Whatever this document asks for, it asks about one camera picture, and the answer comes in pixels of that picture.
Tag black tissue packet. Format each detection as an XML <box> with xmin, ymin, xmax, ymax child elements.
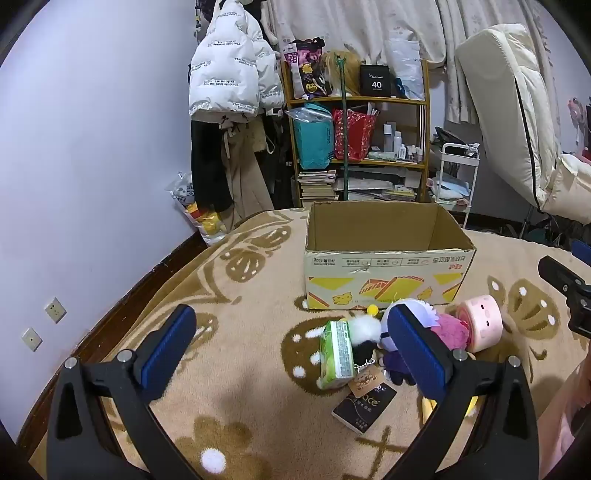
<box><xmin>331</xmin><ymin>382</ymin><xmax>398</xmax><ymax>435</ymax></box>

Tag white-haired purple plush doll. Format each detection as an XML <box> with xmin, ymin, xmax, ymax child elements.
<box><xmin>378</xmin><ymin>299</ymin><xmax>439</xmax><ymax>387</ymax></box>

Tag white plastic bag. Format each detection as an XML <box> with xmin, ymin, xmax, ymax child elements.
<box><xmin>385</xmin><ymin>38</ymin><xmax>426</xmax><ymax>101</ymax></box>

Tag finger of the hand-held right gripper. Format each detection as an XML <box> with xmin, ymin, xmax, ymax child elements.
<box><xmin>538</xmin><ymin>255</ymin><xmax>587</xmax><ymax>296</ymax></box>

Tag black box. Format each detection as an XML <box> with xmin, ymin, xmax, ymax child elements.
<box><xmin>359</xmin><ymin>65</ymin><xmax>394</xmax><ymax>97</ymax></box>

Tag plastic bag with yellow items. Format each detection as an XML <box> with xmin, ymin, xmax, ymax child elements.
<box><xmin>167</xmin><ymin>172</ymin><xmax>227</xmax><ymax>246</ymax></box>

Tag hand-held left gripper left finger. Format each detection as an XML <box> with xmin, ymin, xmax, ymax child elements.
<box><xmin>46</xmin><ymin>304</ymin><xmax>197</xmax><ymax>480</ymax></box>

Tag white fluffy keychain plush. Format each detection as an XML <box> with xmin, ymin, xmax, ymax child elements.
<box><xmin>346</xmin><ymin>305</ymin><xmax>387</xmax><ymax>391</ymax></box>

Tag cardboard box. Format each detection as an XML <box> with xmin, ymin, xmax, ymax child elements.
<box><xmin>304</xmin><ymin>200</ymin><xmax>477</xmax><ymax>311</ymax></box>

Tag pink roll plush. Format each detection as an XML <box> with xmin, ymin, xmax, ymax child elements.
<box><xmin>457</xmin><ymin>293</ymin><xmax>504</xmax><ymax>354</ymax></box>

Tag pink figure wall sticker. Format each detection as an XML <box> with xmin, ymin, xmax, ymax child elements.
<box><xmin>568</xmin><ymin>97</ymin><xmax>591</xmax><ymax>153</ymax></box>

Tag beige printed blanket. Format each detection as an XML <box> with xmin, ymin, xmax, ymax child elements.
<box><xmin>18</xmin><ymin>208</ymin><xmax>591</xmax><ymax>480</ymax></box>

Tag teal bag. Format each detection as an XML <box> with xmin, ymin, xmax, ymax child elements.
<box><xmin>293</xmin><ymin>108</ymin><xmax>335</xmax><ymax>171</ymax></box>

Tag wooden shelf unit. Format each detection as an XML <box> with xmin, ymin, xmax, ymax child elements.
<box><xmin>281</xmin><ymin>58</ymin><xmax>431</xmax><ymax>208</ymax></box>

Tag dark hanging clothes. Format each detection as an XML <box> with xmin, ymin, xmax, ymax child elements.
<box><xmin>261</xmin><ymin>108</ymin><xmax>298</xmax><ymax>208</ymax></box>

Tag pile of books and papers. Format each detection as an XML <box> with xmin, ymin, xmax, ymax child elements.
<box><xmin>346</xmin><ymin>166</ymin><xmax>423</xmax><ymax>203</ymax></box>

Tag stack of old books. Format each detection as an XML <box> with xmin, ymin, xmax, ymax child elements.
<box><xmin>297</xmin><ymin>169</ymin><xmax>339</xmax><ymax>201</ymax></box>

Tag clear zip plastic bag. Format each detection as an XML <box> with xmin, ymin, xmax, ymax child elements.
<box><xmin>290</xmin><ymin>102</ymin><xmax>333</xmax><ymax>124</ymax></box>

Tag group of toiletry bottles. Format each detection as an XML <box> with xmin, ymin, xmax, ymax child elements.
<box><xmin>382</xmin><ymin>121</ymin><xmax>426</xmax><ymax>162</ymax></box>

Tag red patterned bag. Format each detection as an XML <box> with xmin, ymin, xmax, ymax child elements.
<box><xmin>331</xmin><ymin>107</ymin><xmax>380</xmax><ymax>162</ymax></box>

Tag person's pink clothed body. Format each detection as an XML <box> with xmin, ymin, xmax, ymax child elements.
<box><xmin>538</xmin><ymin>351</ymin><xmax>591</xmax><ymax>480</ymax></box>

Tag pink bear plush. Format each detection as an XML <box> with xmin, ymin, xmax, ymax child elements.
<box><xmin>436</xmin><ymin>313</ymin><xmax>472</xmax><ymax>354</ymax></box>

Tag white and yellow plush toy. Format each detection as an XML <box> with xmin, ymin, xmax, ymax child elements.
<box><xmin>421</xmin><ymin>394</ymin><xmax>485</xmax><ymax>418</ymax></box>

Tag white floral curtain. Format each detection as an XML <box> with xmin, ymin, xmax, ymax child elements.
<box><xmin>263</xmin><ymin>0</ymin><xmax>546</xmax><ymax>125</ymax></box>

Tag white trolley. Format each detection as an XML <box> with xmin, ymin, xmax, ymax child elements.
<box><xmin>429</xmin><ymin>143</ymin><xmax>482</xmax><ymax>229</ymax></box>

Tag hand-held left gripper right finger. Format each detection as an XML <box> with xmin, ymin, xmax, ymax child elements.
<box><xmin>383</xmin><ymin>305</ymin><xmax>541</xmax><ymax>480</ymax></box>

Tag beige hanging coat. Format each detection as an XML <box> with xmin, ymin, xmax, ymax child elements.
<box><xmin>221</xmin><ymin>122</ymin><xmax>275</xmax><ymax>227</ymax></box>

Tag white folded mattress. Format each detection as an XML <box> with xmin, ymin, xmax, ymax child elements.
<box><xmin>455</xmin><ymin>23</ymin><xmax>591</xmax><ymax>227</ymax></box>

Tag black hanging garment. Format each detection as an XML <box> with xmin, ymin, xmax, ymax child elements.
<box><xmin>191</xmin><ymin>117</ymin><xmax>234</xmax><ymax>213</ymax></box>

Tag white puffer jacket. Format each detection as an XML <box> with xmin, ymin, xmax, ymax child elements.
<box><xmin>188</xmin><ymin>0</ymin><xmax>286</xmax><ymax>124</ymax></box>

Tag black pink patterned bag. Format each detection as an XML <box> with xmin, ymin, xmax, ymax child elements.
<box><xmin>283</xmin><ymin>38</ymin><xmax>329</xmax><ymax>99</ymax></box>

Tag blonde wig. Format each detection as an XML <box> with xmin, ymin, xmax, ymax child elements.
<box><xmin>321</xmin><ymin>50</ymin><xmax>363</xmax><ymax>97</ymax></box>

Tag green pole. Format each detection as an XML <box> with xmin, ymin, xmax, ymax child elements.
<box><xmin>335</xmin><ymin>54</ymin><xmax>350</xmax><ymax>201</ymax></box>

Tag green tissue packet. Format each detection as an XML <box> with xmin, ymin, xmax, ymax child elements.
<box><xmin>318</xmin><ymin>319</ymin><xmax>354</xmax><ymax>388</ymax></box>

